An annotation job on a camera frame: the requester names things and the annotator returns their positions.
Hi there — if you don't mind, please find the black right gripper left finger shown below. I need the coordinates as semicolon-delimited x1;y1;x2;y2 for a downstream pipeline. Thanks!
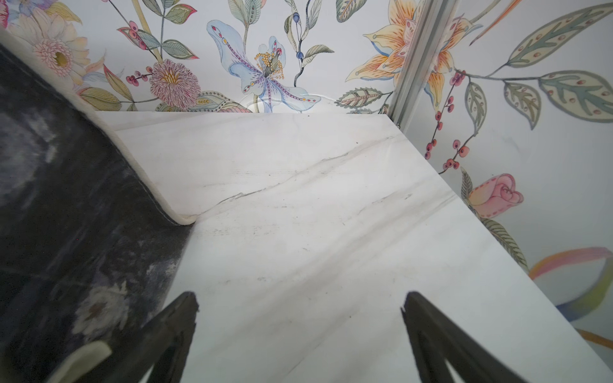
81;291;199;382

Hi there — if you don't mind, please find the beige canvas tote bag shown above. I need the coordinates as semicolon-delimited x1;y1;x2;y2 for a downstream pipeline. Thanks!
1;30;194;382

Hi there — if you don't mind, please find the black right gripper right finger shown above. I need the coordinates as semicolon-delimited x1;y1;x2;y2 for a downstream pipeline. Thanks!
401;291;524;382

